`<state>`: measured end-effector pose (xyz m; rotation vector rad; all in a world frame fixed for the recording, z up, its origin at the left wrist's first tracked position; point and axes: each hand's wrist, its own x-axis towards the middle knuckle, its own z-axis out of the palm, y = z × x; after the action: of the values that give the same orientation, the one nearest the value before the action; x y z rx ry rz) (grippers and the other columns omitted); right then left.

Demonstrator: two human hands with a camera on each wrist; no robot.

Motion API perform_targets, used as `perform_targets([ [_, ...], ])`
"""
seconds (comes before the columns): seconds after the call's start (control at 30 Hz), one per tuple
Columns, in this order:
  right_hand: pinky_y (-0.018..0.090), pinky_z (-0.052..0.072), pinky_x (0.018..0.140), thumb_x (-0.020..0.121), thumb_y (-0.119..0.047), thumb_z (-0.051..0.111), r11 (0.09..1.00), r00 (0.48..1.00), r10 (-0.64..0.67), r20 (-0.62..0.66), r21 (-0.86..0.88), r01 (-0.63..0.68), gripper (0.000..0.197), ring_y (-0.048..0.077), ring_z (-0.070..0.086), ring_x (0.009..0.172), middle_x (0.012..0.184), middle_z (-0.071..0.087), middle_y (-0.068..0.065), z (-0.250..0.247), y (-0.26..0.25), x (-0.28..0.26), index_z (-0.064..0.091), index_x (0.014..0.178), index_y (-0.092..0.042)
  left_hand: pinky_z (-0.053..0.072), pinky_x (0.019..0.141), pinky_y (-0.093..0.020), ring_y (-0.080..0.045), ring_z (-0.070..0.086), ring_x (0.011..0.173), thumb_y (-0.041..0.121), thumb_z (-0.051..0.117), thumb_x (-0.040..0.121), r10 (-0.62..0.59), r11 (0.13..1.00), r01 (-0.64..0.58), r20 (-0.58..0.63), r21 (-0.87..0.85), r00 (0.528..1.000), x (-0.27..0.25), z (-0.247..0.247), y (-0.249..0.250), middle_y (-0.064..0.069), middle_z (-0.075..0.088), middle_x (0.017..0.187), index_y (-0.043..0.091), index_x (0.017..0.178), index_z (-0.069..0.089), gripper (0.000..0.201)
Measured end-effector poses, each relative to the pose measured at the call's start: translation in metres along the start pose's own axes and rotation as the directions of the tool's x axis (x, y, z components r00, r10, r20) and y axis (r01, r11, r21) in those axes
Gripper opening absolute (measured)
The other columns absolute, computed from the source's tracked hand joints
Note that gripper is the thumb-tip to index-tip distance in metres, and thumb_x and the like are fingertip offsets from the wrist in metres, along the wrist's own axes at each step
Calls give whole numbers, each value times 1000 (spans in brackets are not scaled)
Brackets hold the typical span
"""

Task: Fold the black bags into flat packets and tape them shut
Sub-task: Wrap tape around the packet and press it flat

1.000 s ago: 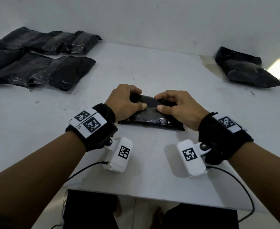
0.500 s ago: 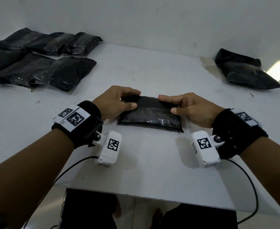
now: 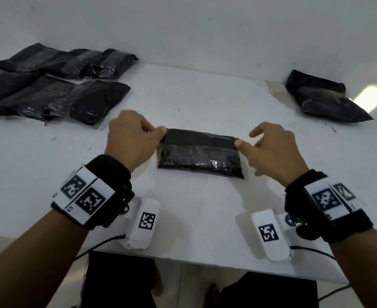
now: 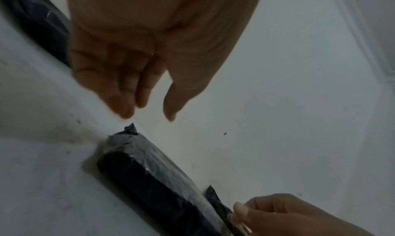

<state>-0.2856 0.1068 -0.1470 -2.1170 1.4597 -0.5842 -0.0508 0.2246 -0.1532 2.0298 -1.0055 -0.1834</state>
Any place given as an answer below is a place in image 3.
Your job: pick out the glossy black plastic bag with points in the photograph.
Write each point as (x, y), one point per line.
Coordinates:
(34, 97)

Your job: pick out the row of black plastic packets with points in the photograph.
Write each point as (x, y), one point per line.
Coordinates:
(323, 102)

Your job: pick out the crinkled black plastic bag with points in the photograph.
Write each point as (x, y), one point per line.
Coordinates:
(73, 64)

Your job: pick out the black right wristband with markers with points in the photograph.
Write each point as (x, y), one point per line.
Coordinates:
(297, 195)

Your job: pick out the clear tape strip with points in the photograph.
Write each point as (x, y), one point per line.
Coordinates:
(198, 153)

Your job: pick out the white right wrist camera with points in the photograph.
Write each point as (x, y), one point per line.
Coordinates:
(271, 250)

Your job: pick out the person's left hand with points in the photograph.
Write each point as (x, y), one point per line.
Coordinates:
(130, 141)

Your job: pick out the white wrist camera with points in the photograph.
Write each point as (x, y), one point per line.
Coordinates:
(271, 250)
(140, 240)

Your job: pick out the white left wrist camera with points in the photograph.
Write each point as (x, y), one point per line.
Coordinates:
(140, 240)

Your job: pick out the black left wristband with markers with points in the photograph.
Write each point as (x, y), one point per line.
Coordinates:
(111, 173)

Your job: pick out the black packet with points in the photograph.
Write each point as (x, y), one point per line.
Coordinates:
(114, 62)
(194, 136)
(95, 100)

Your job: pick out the black wristband with markers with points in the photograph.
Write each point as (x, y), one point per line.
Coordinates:
(297, 195)
(111, 173)

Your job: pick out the person's right hand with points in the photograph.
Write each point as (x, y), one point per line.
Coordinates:
(278, 157)

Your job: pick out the person's left forearm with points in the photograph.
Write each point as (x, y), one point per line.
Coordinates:
(24, 266)

